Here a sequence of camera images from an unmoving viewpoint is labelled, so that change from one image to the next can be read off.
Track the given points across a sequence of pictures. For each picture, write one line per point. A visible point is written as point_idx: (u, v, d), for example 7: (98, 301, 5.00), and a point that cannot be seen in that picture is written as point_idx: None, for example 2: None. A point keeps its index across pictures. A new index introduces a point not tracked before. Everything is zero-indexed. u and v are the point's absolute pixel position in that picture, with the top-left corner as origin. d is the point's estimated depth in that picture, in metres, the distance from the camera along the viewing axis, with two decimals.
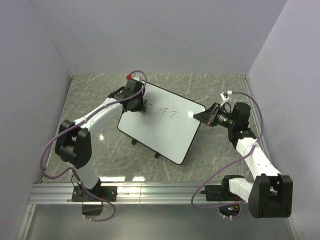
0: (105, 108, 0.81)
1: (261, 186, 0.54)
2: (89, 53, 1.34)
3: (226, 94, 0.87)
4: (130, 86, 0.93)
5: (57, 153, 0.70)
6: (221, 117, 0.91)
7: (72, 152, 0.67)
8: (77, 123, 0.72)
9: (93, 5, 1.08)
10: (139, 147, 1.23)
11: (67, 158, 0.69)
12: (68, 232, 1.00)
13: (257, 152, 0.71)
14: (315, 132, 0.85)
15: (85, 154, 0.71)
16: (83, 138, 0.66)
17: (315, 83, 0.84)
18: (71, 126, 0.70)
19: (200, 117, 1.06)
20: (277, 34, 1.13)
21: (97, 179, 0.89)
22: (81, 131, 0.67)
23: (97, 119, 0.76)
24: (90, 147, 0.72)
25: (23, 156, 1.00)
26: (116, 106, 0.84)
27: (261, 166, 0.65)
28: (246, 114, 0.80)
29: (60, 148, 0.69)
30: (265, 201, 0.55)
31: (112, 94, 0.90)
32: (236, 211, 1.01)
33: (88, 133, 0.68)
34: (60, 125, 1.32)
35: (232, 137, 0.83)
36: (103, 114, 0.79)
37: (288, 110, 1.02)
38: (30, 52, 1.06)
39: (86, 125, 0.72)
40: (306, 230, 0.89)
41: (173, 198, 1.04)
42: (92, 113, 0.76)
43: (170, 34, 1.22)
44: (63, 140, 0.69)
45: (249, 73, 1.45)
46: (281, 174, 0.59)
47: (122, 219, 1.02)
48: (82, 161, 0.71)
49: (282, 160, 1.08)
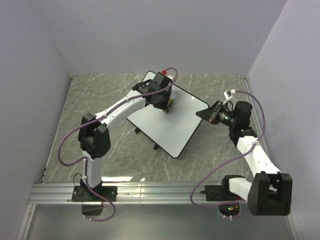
0: (128, 102, 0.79)
1: (261, 183, 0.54)
2: (89, 53, 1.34)
3: (230, 92, 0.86)
4: (156, 79, 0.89)
5: (80, 141, 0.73)
6: (223, 115, 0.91)
7: (92, 144, 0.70)
8: (97, 117, 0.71)
9: (93, 6, 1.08)
10: (139, 146, 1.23)
11: (88, 149, 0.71)
12: (68, 232, 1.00)
13: (257, 151, 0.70)
14: (314, 132, 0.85)
15: (103, 146, 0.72)
16: (101, 133, 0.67)
17: (315, 83, 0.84)
18: (93, 120, 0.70)
19: (202, 114, 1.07)
20: (278, 33, 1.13)
21: (100, 179, 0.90)
22: (100, 126, 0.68)
23: (118, 114, 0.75)
24: (108, 141, 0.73)
25: (23, 156, 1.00)
26: (139, 101, 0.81)
27: (261, 164, 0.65)
28: (248, 113, 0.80)
29: (82, 138, 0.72)
30: (266, 199, 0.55)
31: (137, 86, 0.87)
32: (236, 211, 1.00)
33: (106, 129, 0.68)
34: (60, 125, 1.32)
35: (233, 135, 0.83)
36: (125, 108, 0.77)
37: (288, 108, 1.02)
38: (30, 52, 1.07)
39: (106, 120, 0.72)
40: (306, 230, 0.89)
41: (173, 198, 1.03)
42: (113, 108, 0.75)
43: (170, 34, 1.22)
44: (83, 132, 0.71)
45: (249, 73, 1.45)
46: (281, 172, 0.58)
47: (123, 219, 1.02)
48: (101, 152, 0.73)
49: (282, 159, 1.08)
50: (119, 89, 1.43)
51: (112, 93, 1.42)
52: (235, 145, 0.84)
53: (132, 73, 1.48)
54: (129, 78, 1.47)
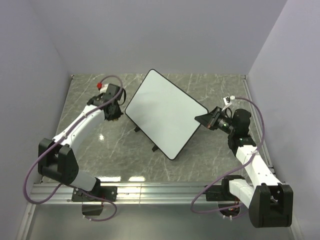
0: (85, 117, 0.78)
1: (261, 196, 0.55)
2: (89, 53, 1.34)
3: (229, 99, 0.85)
4: (111, 91, 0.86)
5: (42, 172, 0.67)
6: (222, 121, 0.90)
7: (57, 171, 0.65)
8: (56, 140, 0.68)
9: (92, 7, 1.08)
10: (139, 147, 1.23)
11: (54, 177, 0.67)
12: (68, 232, 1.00)
13: (256, 161, 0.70)
14: (314, 134, 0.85)
15: (71, 170, 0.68)
16: (65, 156, 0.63)
17: (315, 84, 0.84)
18: (52, 144, 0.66)
19: (201, 119, 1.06)
20: (278, 34, 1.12)
21: (94, 178, 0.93)
22: (62, 149, 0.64)
23: (79, 131, 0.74)
24: (75, 161, 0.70)
25: (23, 157, 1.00)
26: (97, 114, 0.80)
27: (262, 175, 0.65)
28: (247, 122, 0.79)
29: (44, 169, 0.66)
30: (267, 212, 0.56)
31: (91, 101, 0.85)
32: (236, 211, 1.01)
33: (70, 150, 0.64)
34: (60, 125, 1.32)
35: (231, 144, 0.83)
36: (85, 124, 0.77)
37: (288, 110, 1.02)
38: (30, 53, 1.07)
39: (67, 141, 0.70)
40: (306, 231, 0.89)
41: (171, 199, 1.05)
42: (73, 126, 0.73)
43: (169, 34, 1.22)
44: (44, 159, 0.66)
45: (249, 73, 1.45)
46: (281, 183, 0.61)
47: (123, 219, 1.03)
48: (70, 178, 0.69)
49: (282, 159, 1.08)
50: None
51: None
52: (234, 153, 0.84)
53: (132, 73, 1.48)
54: (129, 78, 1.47)
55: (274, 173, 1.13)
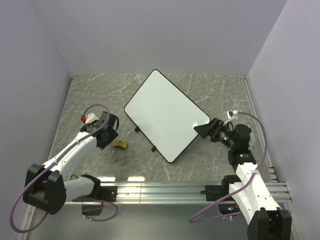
0: (78, 143, 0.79)
1: (260, 221, 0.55)
2: (88, 53, 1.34)
3: (232, 113, 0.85)
4: (104, 118, 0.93)
5: (28, 200, 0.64)
6: (223, 135, 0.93)
7: (44, 199, 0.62)
8: (46, 166, 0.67)
9: (92, 7, 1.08)
10: (139, 146, 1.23)
11: (40, 205, 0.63)
12: (68, 231, 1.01)
13: (256, 182, 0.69)
14: (315, 135, 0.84)
15: (59, 197, 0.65)
16: (54, 183, 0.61)
17: (316, 85, 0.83)
18: (41, 171, 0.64)
19: (200, 129, 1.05)
20: (278, 33, 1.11)
21: (89, 179, 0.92)
22: (51, 175, 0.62)
23: (70, 157, 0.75)
24: (64, 189, 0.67)
25: (23, 157, 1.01)
26: (89, 140, 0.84)
27: (261, 198, 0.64)
28: (246, 138, 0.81)
29: (30, 196, 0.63)
30: (265, 234, 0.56)
31: (84, 127, 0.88)
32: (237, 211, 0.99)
33: (60, 177, 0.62)
34: (60, 125, 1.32)
35: (232, 160, 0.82)
36: (77, 149, 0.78)
37: (289, 110, 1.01)
38: (30, 53, 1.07)
39: (57, 167, 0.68)
40: (306, 230, 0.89)
41: (171, 197, 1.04)
42: (64, 152, 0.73)
43: (170, 34, 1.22)
44: (31, 186, 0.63)
45: (249, 73, 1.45)
46: (280, 208, 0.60)
47: (123, 219, 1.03)
48: (56, 207, 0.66)
49: (282, 160, 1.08)
50: (118, 90, 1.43)
51: (112, 93, 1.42)
52: (234, 169, 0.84)
53: (132, 73, 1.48)
54: (129, 78, 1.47)
55: (274, 173, 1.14)
